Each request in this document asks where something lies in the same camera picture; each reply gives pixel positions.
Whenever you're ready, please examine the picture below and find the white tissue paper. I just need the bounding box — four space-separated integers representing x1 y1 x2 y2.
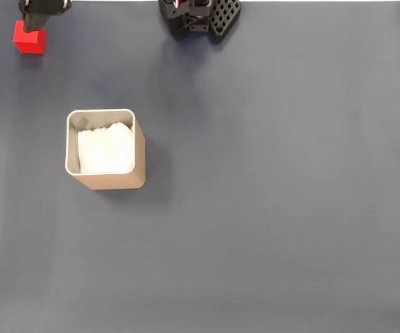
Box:
77 121 134 174

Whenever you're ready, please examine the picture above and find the tan metal box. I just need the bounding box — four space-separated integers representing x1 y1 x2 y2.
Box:
64 108 147 191

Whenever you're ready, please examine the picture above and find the red cube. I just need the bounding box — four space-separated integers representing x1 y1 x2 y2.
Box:
12 19 47 56

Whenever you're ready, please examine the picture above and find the grey blue table mat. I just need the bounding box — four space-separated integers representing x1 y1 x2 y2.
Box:
0 1 400 333

